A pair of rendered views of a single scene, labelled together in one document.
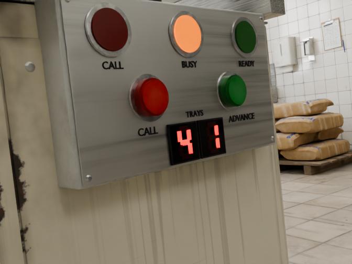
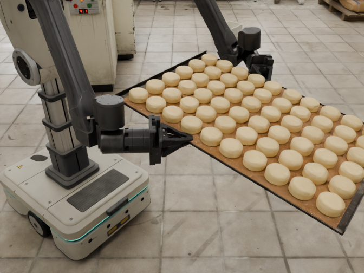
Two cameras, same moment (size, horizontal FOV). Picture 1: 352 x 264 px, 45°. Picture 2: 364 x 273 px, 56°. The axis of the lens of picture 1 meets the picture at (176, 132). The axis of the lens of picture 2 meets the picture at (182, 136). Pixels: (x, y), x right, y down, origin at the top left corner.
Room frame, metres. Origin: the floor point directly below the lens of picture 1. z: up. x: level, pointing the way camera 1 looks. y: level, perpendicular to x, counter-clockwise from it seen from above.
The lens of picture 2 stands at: (-1.39, -2.17, 1.42)
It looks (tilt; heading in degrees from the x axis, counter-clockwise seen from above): 35 degrees down; 35
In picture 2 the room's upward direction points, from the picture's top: straight up
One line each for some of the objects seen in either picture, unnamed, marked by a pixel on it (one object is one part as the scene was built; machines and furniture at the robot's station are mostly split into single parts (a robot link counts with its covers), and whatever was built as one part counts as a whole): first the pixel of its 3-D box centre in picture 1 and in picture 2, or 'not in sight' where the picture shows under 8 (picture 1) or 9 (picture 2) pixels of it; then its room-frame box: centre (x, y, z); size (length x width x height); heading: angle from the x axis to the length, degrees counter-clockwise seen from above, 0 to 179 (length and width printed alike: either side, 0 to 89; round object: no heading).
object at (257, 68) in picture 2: not in sight; (262, 79); (-0.45, -1.82, 0.96); 0.09 x 0.07 x 0.07; 41
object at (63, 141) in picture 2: not in sight; (68, 152); (-0.61, -0.93, 0.38); 0.13 x 0.13 x 0.40; 86
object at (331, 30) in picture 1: (332, 36); not in sight; (4.77, -1.84, 1.37); 0.27 x 0.02 x 0.40; 35
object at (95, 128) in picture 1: (178, 85); (82, 4); (0.38, -0.01, 0.77); 0.24 x 0.04 x 0.14; 132
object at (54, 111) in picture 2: not in sight; (62, 128); (-0.61, -0.93, 0.53); 0.11 x 0.11 x 0.40; 86
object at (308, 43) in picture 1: (306, 50); not in sight; (4.97, -1.60, 1.27); 0.19 x 0.10 x 0.30; 125
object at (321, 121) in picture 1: (311, 122); not in sight; (4.35, -1.39, 0.47); 0.72 x 0.42 x 0.17; 131
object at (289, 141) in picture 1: (277, 139); not in sight; (4.46, -1.05, 0.32); 0.72 x 0.42 x 0.17; 40
